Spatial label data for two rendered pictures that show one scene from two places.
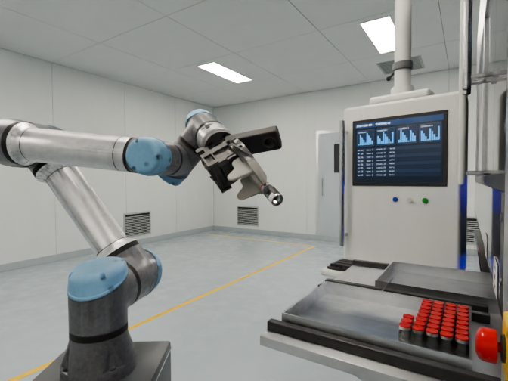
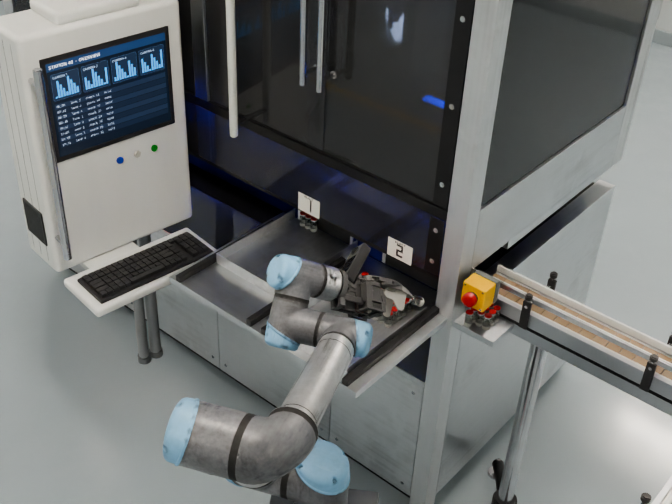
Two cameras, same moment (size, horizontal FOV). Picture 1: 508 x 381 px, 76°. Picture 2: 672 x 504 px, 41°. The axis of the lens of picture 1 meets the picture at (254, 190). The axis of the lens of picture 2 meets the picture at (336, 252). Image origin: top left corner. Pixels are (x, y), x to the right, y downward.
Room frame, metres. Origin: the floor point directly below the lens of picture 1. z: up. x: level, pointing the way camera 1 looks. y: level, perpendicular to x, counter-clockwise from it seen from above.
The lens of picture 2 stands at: (0.56, 1.62, 2.47)
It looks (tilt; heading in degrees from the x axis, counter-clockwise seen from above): 35 degrees down; 276
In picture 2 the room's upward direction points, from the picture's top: 3 degrees clockwise
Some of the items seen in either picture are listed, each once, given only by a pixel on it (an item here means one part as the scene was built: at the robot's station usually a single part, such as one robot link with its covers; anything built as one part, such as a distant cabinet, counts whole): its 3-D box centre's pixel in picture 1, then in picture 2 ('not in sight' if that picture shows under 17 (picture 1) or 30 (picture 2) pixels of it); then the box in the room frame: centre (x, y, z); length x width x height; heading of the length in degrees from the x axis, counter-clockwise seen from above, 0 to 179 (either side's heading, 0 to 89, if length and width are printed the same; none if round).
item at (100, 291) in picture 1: (100, 292); (318, 477); (0.71, 0.34, 0.96); 0.13 x 0.12 x 0.14; 170
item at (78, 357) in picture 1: (99, 346); not in sight; (0.70, 0.34, 0.84); 0.15 x 0.15 x 0.10
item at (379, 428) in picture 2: not in sight; (296, 233); (1.02, -1.32, 0.44); 2.06 x 1.00 x 0.88; 147
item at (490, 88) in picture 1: (490, 82); (263, 30); (1.03, -0.75, 1.51); 0.47 x 0.01 x 0.59; 147
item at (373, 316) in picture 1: (378, 317); (350, 319); (0.70, -0.27, 0.90); 0.34 x 0.26 x 0.04; 56
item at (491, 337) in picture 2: not in sight; (486, 322); (0.33, -0.36, 0.87); 0.14 x 0.13 x 0.02; 57
